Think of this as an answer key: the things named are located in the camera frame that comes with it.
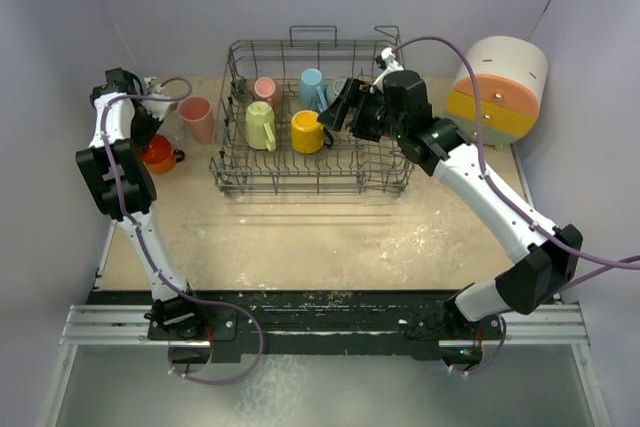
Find light blue mug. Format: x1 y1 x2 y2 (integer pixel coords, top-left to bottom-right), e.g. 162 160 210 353
298 68 328 113

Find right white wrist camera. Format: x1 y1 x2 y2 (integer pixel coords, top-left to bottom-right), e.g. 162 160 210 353
371 47 404 91

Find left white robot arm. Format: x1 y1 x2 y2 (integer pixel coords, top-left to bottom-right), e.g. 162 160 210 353
75 68 206 339

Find tall pink tumbler cup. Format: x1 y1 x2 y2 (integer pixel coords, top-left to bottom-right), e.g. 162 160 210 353
178 96 215 145

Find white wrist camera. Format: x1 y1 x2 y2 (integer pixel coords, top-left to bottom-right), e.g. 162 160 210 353
371 47 404 91
141 77 178 121

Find small pink mug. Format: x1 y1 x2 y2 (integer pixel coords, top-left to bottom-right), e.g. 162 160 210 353
253 77 283 110

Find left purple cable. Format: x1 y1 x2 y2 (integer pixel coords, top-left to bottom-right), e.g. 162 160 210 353
99 77 266 387

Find aluminium frame rail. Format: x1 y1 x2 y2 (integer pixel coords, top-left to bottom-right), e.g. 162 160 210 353
61 304 590 347

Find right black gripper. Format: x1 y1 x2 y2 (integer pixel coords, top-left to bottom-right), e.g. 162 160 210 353
319 77 407 143

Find orange mug black handle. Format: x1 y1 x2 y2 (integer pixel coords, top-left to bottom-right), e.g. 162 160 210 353
141 134 186 175

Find purple cable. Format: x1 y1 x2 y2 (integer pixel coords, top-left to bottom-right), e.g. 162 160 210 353
394 36 640 378
99 77 266 387

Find round pastel drawer cabinet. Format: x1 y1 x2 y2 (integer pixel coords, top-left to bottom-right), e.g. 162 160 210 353
466 36 548 147

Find grey mug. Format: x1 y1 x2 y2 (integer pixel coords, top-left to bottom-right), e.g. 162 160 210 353
325 77 347 106

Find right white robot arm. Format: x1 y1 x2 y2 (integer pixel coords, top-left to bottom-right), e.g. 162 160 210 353
318 70 583 338

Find light green faceted mug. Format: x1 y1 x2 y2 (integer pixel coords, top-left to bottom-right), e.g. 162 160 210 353
245 101 277 152

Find grey wire dish rack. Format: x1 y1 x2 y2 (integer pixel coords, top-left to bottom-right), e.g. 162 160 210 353
209 25 414 195

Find yellow mug black handle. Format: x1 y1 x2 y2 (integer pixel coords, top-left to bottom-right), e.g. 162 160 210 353
290 110 334 154

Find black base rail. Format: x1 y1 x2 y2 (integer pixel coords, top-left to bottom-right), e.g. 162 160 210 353
87 290 516 364

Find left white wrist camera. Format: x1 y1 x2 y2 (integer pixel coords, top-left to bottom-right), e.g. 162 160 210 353
141 77 178 121

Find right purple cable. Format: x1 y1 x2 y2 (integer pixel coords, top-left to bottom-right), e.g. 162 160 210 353
394 36 640 378

